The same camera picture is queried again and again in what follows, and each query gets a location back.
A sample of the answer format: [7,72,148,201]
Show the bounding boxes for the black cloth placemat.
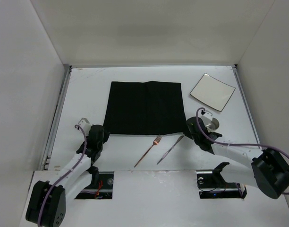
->
[103,81,187,135]

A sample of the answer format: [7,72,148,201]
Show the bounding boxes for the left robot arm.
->
[25,122,110,227]

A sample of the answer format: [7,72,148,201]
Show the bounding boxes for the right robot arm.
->
[185,116,289,199]

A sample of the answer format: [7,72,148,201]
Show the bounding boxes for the white paper cup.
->
[206,118,220,131]

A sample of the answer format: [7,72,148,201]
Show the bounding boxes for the silver knife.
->
[157,135,184,165]

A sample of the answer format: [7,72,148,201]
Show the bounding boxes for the copper fork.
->
[134,136,162,167]

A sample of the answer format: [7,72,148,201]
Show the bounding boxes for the square white plate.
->
[189,73,236,112]

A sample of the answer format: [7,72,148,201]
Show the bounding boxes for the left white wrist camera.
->
[78,118,91,136]

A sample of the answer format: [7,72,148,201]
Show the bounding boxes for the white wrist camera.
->
[78,118,91,136]
[201,110,213,124]

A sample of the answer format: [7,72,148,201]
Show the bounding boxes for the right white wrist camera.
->
[201,110,213,124]

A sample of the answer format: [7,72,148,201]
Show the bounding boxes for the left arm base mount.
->
[75,166,114,200]

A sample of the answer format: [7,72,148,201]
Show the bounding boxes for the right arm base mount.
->
[196,162,247,199]

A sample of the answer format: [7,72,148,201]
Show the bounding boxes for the left aluminium rail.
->
[39,64,72,171]

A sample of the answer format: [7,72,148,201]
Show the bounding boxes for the aluminium rail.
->
[232,65,261,144]
[39,64,72,171]

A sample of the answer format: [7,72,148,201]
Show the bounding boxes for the right aluminium rail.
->
[232,65,261,144]

